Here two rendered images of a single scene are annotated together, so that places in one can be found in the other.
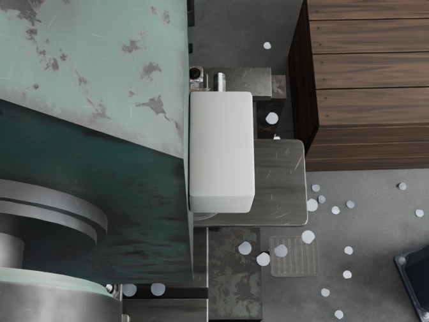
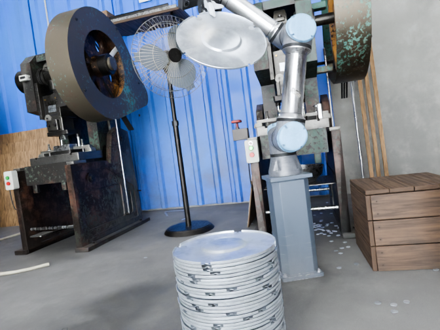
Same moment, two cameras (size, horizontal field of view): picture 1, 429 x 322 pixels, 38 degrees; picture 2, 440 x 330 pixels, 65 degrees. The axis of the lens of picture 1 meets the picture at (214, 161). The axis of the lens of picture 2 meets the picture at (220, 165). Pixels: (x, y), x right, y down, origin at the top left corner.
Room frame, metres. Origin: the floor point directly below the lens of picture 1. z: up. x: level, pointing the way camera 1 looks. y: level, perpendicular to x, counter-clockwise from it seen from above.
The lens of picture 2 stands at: (0.49, -2.18, 0.61)
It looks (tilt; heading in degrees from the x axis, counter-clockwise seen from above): 3 degrees down; 108
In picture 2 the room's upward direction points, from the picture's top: 7 degrees counter-clockwise
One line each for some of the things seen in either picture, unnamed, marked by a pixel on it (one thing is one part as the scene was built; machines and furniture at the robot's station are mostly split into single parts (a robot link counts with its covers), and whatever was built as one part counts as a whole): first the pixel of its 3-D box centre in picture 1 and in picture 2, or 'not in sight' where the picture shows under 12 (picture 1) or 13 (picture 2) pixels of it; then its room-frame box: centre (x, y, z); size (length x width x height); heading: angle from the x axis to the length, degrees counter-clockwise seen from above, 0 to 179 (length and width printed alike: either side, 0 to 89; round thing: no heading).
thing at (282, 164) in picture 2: not in sight; (284, 163); (0.29, -0.63, 0.50); 0.15 x 0.15 x 0.10
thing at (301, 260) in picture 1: (199, 257); not in sight; (0.29, 0.02, 0.14); 0.59 x 0.10 x 0.05; 94
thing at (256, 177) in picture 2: not in sight; (259, 164); (0.00, 0.28, 0.45); 0.92 x 0.12 x 0.90; 94
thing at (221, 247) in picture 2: not in sight; (224, 245); (0.18, -1.28, 0.33); 0.29 x 0.29 x 0.01
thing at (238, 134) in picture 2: not in sight; (241, 143); (-0.02, -0.09, 0.62); 0.10 x 0.06 x 0.20; 4
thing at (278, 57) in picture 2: not in sight; (286, 71); (0.28, 0.11, 1.04); 0.17 x 0.15 x 0.30; 94
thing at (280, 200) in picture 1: (223, 192); not in sight; (0.29, -0.02, 0.72); 0.25 x 0.14 x 0.14; 94
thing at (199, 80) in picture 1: (194, 85); (319, 110); (0.46, 0.04, 0.75); 0.03 x 0.03 x 0.10; 4
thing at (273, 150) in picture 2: not in sight; (281, 137); (0.30, -0.63, 0.62); 0.13 x 0.12 x 0.14; 111
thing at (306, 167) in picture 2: not in sight; (298, 174); (0.28, 0.16, 0.36); 0.34 x 0.34 x 0.10
